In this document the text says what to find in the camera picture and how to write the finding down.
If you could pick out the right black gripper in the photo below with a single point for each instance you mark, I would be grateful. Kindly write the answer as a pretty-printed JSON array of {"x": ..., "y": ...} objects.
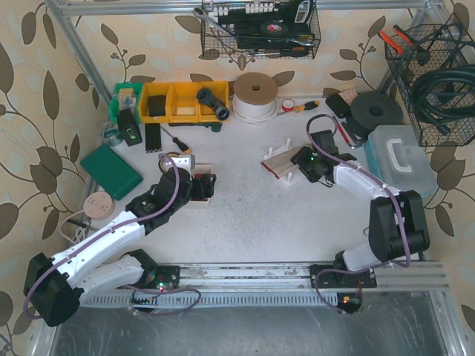
[{"x": 300, "y": 157}]

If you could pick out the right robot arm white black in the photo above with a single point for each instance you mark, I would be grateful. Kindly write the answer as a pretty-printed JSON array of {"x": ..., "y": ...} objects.
[{"x": 397, "y": 227}]

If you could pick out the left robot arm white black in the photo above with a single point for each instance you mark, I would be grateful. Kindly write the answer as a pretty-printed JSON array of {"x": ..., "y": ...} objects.
[{"x": 57, "y": 286}]

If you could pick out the black green device box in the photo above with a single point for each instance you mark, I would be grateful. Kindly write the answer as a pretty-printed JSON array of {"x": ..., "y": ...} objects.
[{"x": 129, "y": 128}]

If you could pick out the white peg base plate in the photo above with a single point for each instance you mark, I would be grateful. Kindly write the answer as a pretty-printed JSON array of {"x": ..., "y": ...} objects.
[{"x": 293, "y": 177}]

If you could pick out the yellow storage bin row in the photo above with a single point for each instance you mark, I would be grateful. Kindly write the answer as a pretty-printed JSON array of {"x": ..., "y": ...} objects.
[{"x": 176, "y": 102}]

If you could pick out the white cable spool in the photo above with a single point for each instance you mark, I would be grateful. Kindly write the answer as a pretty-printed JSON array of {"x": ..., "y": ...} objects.
[{"x": 255, "y": 98}]

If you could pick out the wire basket right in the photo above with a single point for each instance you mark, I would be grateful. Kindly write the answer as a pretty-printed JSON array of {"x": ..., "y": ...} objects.
[{"x": 436, "y": 83}]

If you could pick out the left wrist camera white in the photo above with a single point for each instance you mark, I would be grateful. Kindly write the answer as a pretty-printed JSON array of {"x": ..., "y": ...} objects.
[{"x": 186, "y": 162}]

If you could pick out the orange handled pliers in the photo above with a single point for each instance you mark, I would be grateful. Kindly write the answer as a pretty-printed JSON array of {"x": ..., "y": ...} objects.
[{"x": 392, "y": 43}]

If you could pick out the black sanding block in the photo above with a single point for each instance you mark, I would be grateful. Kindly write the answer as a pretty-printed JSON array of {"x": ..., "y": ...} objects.
[{"x": 338, "y": 106}]

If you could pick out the red tape roll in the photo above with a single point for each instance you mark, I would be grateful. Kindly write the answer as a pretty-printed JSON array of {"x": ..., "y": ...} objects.
[{"x": 287, "y": 105}]

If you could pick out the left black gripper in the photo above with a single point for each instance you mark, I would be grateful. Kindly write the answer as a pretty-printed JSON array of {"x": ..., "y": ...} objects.
[{"x": 207, "y": 186}]

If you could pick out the black filament spool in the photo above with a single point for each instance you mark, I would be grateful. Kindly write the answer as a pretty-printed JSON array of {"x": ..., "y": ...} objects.
[{"x": 370, "y": 110}]

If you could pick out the orange black screwdriver right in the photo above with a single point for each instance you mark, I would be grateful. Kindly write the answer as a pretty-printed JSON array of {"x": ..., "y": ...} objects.
[{"x": 304, "y": 107}]

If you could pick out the teal clear toolbox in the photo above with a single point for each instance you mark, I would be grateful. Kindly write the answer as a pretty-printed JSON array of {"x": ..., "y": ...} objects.
[{"x": 395, "y": 157}]

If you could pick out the black pipe fitting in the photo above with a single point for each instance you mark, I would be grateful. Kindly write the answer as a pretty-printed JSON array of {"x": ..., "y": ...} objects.
[{"x": 207, "y": 98}]

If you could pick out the beige work glove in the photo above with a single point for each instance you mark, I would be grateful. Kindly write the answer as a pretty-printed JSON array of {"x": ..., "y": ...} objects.
[{"x": 279, "y": 166}]

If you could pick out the white tray of springs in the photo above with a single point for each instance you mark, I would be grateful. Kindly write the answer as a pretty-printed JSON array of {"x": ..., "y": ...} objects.
[{"x": 200, "y": 169}]

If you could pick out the red handled hex key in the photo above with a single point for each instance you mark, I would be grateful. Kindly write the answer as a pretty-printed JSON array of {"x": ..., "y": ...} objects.
[{"x": 351, "y": 139}]

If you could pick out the orange tip screwdriver left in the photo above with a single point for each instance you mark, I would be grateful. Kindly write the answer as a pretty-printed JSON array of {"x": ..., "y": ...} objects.
[{"x": 181, "y": 145}]

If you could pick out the wire basket top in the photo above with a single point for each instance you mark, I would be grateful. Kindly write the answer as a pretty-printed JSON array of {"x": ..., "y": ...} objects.
[{"x": 248, "y": 30}]

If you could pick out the black ribbed block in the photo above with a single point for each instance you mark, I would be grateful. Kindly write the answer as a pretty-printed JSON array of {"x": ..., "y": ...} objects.
[{"x": 153, "y": 142}]

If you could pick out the green storage bin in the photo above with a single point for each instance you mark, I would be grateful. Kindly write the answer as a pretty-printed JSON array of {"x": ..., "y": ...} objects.
[{"x": 125, "y": 96}]

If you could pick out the wire basket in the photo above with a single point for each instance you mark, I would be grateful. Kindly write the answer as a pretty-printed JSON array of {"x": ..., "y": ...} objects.
[
  {"x": 436, "y": 83},
  {"x": 248, "y": 30}
]

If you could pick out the brown tape roll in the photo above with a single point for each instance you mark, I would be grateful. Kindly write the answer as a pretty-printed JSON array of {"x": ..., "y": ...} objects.
[{"x": 165, "y": 165}]

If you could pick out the glass jar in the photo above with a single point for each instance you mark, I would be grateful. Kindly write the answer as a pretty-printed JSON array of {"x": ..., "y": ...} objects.
[{"x": 111, "y": 135}]

